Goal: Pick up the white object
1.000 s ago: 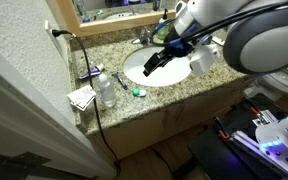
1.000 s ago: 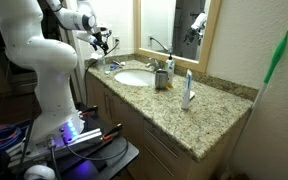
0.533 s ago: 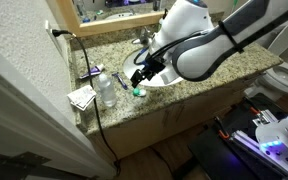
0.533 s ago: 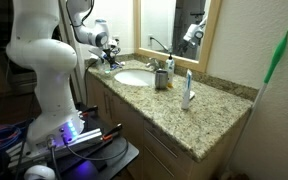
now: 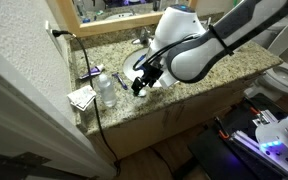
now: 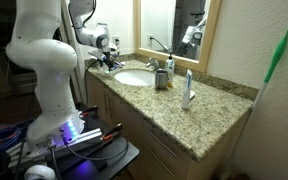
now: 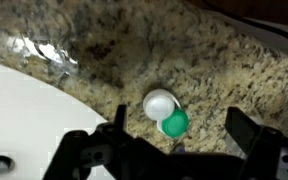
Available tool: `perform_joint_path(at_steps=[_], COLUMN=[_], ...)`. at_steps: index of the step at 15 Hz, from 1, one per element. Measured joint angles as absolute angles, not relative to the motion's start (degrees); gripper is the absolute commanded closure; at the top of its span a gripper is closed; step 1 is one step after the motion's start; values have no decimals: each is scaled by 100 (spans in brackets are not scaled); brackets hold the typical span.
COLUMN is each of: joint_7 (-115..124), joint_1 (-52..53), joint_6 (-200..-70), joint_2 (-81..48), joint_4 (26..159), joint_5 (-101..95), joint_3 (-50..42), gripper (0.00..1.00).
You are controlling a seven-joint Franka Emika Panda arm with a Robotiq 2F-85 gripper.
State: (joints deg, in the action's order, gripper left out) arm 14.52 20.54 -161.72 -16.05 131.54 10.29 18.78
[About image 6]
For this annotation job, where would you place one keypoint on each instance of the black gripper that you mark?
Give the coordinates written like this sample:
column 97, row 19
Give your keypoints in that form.
column 110, row 57

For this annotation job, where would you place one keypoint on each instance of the white contact lens case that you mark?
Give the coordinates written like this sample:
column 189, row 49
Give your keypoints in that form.
column 106, row 71

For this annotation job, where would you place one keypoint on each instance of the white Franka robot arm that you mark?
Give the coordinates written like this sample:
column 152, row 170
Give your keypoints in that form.
column 40, row 56

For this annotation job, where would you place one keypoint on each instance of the white sink basin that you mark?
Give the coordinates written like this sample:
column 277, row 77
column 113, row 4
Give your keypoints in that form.
column 132, row 77

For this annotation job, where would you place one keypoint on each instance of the chrome faucet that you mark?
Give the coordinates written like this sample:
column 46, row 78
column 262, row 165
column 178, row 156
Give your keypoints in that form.
column 153, row 63

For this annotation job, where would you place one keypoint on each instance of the black orange clamp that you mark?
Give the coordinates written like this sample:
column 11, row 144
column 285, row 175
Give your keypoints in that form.
column 90, row 109
column 112, row 131

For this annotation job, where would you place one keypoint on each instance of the grey metal cup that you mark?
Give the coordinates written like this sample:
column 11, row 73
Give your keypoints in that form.
column 161, row 80

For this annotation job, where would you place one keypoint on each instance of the white soap pump bottle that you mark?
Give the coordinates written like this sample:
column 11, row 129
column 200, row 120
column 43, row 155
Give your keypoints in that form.
column 170, row 70

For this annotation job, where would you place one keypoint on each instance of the wooden framed mirror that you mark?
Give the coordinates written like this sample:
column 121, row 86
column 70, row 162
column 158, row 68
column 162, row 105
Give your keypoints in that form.
column 157, row 20

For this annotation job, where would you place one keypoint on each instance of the small white soap bar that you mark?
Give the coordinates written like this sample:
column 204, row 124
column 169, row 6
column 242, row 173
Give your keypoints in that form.
column 192, row 95

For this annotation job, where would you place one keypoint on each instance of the black robot cart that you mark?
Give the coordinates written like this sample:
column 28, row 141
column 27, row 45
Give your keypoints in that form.
column 117, row 156

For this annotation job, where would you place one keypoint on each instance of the wooden vanity cabinet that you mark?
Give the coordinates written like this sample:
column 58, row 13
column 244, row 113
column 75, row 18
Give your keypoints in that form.
column 157, row 146

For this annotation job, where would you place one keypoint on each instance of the white round device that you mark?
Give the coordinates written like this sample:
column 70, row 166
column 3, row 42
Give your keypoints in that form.
column 39, row 173

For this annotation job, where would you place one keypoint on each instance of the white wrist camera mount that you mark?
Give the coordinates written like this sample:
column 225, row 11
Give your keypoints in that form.
column 95, row 52

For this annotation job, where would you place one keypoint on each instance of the white wall outlet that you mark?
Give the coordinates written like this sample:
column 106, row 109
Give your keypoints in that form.
column 116, row 40

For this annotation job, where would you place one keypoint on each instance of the white door frame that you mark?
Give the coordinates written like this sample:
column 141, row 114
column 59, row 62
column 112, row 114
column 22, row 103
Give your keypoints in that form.
column 67, row 76

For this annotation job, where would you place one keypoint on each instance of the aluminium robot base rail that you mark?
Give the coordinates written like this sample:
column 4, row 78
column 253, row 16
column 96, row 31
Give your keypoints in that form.
column 87, row 136

